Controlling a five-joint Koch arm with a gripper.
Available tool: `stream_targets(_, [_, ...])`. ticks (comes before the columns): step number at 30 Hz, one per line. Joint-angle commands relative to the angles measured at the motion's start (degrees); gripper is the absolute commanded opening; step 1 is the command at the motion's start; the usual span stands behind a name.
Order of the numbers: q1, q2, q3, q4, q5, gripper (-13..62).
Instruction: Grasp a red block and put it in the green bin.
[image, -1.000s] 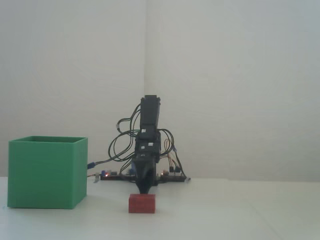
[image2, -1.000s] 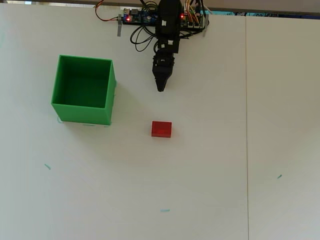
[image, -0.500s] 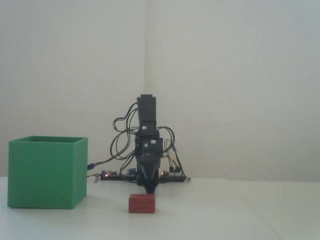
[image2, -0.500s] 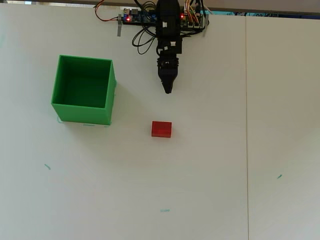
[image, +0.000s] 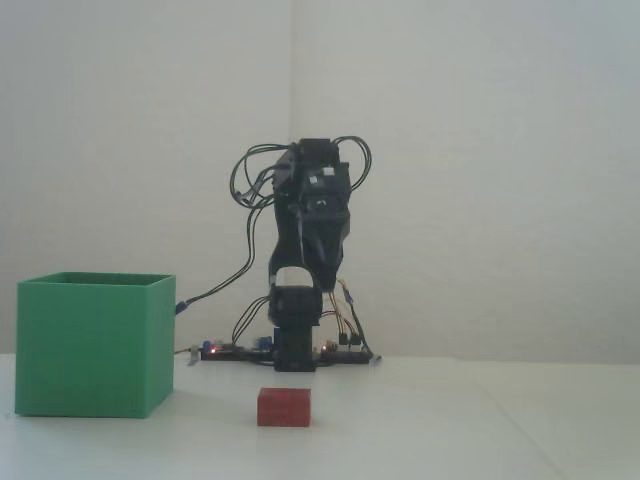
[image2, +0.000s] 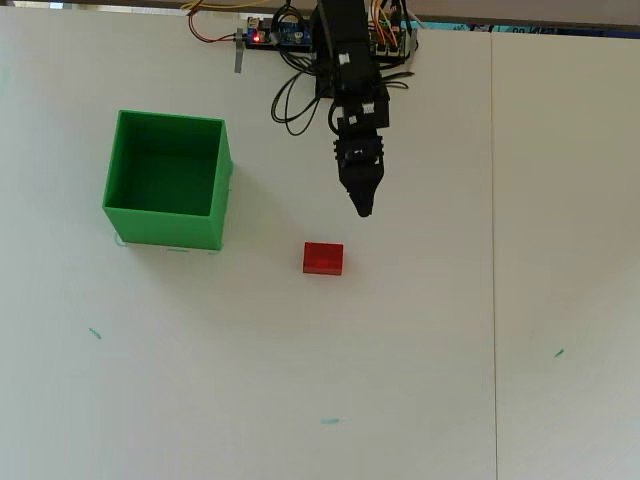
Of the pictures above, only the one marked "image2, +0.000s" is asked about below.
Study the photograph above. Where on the blue circuit board red LED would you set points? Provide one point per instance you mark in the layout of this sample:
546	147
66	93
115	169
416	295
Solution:
292	34

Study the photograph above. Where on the green open plastic bin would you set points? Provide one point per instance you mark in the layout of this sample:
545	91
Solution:
165	227

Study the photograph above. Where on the circuit board with white connectors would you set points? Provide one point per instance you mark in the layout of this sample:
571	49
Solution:
392	45

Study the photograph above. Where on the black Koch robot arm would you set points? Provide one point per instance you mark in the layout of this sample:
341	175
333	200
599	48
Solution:
347	55

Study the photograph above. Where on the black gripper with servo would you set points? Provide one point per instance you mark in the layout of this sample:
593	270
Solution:
359	150

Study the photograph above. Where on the teal printed strip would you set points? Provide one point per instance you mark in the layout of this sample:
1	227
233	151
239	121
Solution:
450	27

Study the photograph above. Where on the red block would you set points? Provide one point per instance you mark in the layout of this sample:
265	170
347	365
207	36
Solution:
323	258

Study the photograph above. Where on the grey clamp strip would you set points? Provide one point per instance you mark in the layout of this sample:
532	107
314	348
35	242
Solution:
239	55
413	40

